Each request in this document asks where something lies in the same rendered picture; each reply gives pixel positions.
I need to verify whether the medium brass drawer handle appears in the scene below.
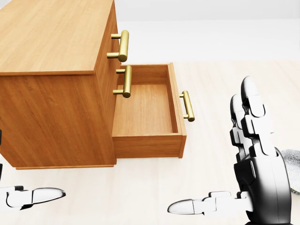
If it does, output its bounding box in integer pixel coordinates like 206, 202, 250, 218
112, 65, 133, 98

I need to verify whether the open wooden drawer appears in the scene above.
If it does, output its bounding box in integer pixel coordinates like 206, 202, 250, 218
112, 62, 188, 159

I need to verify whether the thick brass drawer handle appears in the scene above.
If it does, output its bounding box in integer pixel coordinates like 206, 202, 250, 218
106, 30, 130, 63

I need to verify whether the large closed wooden drawer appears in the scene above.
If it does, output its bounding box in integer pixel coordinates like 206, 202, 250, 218
94, 0, 120, 82

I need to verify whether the small closed wooden drawer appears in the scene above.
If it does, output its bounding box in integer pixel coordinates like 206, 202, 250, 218
95, 62, 119, 132

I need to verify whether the wooden cabinet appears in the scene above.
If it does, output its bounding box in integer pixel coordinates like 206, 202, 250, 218
0, 0, 119, 170

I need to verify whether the thin brass drawer handle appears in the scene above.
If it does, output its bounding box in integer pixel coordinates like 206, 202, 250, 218
179, 90, 195, 122

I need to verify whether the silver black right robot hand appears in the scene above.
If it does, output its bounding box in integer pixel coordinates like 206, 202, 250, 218
167, 75, 294, 225

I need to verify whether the patterned bowl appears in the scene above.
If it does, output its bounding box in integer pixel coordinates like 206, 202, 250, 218
280, 148, 300, 195

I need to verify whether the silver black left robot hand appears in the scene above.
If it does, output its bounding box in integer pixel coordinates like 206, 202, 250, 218
0, 129, 67, 211

